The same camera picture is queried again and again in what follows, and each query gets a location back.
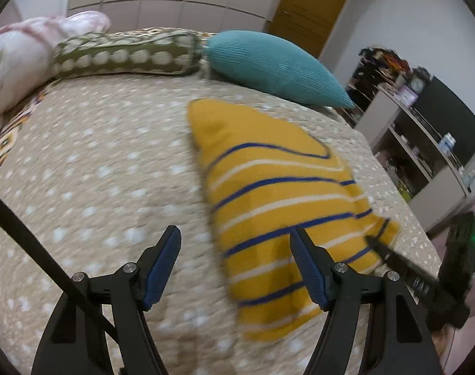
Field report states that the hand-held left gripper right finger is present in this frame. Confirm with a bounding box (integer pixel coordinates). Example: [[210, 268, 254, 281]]
[[290, 227, 443, 375]]

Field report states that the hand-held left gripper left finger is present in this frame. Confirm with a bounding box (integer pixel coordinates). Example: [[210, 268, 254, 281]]
[[31, 225, 182, 375]]

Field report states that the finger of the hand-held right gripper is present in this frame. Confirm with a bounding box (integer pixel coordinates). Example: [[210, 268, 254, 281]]
[[364, 235, 414, 278]]

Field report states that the yellow striped sweater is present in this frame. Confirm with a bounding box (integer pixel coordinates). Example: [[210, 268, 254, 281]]
[[187, 99, 401, 342]]

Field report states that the pile of dark clothes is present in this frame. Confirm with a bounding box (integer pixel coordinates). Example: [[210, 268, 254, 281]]
[[346, 46, 414, 100]]

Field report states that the white shelf unit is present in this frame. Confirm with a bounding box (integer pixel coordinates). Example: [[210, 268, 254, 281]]
[[355, 82, 475, 235]]

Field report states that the beige patterned bedspread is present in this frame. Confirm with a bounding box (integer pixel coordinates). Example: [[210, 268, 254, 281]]
[[0, 27, 445, 375]]

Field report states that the black television screen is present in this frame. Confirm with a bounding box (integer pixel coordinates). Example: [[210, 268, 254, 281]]
[[411, 75, 475, 169]]

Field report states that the teal ribbed pillow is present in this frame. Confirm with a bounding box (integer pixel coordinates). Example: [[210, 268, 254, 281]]
[[207, 30, 356, 110]]

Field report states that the olive hedgehog print bolster pillow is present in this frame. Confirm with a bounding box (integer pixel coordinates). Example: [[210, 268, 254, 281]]
[[52, 31, 208, 79]]

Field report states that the pink floral comforter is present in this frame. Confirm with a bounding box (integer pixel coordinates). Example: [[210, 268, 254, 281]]
[[0, 10, 112, 135]]

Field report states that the brown wooden door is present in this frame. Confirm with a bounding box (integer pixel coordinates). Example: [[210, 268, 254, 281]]
[[267, 0, 354, 60]]

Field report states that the black cable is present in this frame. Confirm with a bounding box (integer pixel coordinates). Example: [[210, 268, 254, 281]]
[[0, 187, 120, 342]]

